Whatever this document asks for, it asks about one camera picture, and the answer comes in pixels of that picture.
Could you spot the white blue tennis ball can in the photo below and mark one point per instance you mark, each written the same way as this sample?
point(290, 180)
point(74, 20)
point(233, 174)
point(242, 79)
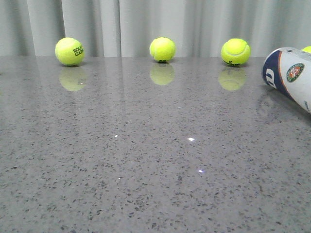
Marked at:
point(288, 70)

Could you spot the grey pleated curtain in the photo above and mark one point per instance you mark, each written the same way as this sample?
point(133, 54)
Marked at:
point(125, 28)

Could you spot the yellow tennis ball far left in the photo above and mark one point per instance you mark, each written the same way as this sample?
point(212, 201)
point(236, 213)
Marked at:
point(69, 51)

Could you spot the yellow tennis ball far right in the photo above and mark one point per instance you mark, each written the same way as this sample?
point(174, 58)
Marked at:
point(307, 49)

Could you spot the yellow tennis ball right centre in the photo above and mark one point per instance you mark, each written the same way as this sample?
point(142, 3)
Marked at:
point(235, 52)

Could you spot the yellow tennis ball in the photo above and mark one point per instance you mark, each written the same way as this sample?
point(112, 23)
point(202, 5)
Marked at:
point(69, 51)
point(235, 52)
point(162, 49)
point(307, 49)

